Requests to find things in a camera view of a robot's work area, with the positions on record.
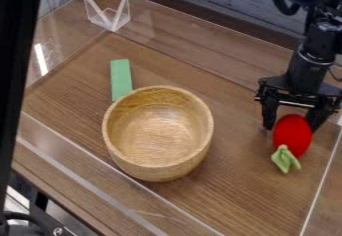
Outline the black cable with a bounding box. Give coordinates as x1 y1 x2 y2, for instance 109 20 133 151
0 210 41 236

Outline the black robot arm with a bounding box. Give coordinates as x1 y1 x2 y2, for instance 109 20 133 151
255 0 342 129

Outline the green rectangular block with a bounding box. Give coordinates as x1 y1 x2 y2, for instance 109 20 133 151
109 59 132 101

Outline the wooden bowl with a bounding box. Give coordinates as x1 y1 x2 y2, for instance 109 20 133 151
101 85 214 182

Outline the red felt strawberry toy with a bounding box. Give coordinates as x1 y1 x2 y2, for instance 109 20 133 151
271 114 312 174

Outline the black vertical post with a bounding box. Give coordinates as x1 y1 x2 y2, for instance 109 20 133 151
0 0 40 212

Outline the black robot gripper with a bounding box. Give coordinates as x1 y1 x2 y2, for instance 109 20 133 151
255 74 342 132

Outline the black table frame bracket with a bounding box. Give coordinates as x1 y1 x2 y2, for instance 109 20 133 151
29 189 77 236

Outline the clear acrylic corner bracket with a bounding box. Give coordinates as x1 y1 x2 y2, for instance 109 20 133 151
84 0 131 32

